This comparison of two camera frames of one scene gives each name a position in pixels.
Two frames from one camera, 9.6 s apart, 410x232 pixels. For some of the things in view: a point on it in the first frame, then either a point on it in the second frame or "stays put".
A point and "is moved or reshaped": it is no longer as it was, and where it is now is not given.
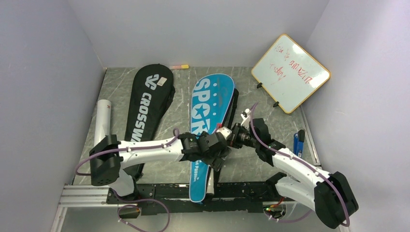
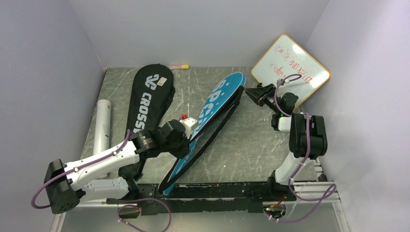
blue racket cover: (212, 98) is moved or reshaped
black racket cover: (153, 91) stays put
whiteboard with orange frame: (289, 73) stays put
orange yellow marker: (183, 66) stays put
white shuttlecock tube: (102, 124) stays put
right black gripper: (236, 130) -> (259, 94)
